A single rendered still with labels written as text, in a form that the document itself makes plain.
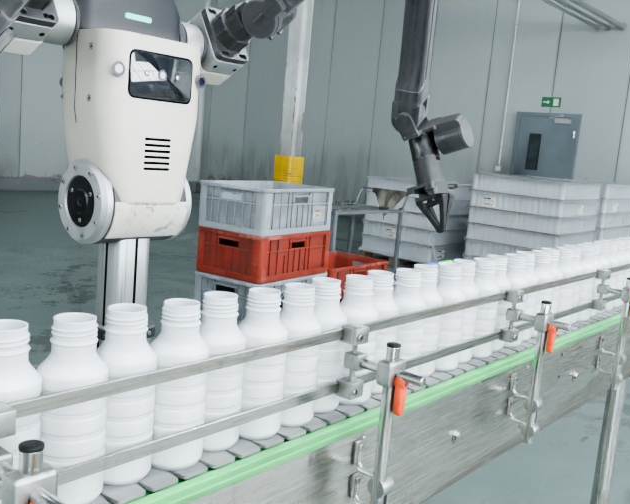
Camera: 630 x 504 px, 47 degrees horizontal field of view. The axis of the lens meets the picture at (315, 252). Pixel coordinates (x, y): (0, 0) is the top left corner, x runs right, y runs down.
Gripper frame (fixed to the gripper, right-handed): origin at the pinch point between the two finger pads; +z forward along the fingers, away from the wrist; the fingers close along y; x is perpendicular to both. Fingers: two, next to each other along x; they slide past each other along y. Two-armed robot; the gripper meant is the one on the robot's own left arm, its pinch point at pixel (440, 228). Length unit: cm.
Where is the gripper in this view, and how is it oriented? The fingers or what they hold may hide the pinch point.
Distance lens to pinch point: 150.1
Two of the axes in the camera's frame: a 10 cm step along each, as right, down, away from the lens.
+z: 1.9, 9.8, -0.7
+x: -7.4, 1.9, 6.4
